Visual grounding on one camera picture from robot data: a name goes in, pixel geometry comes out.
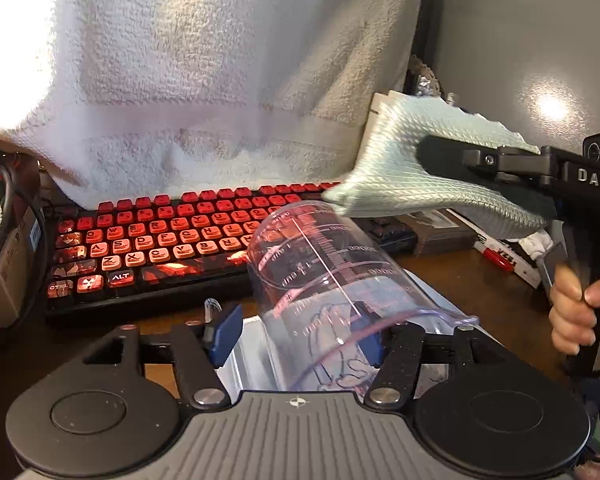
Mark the clear plastic measuring cup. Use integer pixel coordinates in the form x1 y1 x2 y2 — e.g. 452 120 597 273
246 199 481 394

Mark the teal quilted cleaning cloth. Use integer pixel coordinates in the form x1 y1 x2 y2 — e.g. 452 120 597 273
323 91 556 238

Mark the right hand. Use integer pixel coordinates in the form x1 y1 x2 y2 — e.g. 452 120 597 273
548 264 600 356

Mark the red black keyboard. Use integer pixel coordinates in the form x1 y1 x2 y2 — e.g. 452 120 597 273
43 180 420 313

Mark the red white marker pen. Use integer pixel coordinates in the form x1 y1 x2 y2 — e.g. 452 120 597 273
474 230 541 288

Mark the white terry towel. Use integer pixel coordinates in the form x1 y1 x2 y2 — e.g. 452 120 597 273
0 0 422 209

